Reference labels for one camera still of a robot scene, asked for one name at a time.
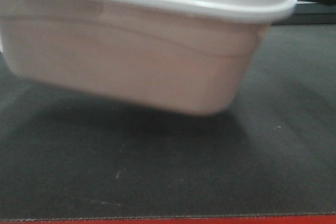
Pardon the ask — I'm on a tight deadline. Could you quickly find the dark grey table mat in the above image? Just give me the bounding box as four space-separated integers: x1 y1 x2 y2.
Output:
1 25 335 220

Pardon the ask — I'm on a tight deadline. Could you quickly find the red table edge strip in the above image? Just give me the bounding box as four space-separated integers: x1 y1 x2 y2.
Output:
1 215 335 224

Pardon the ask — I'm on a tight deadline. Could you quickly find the black metal frame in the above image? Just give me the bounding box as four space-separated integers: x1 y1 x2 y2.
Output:
274 0 335 25

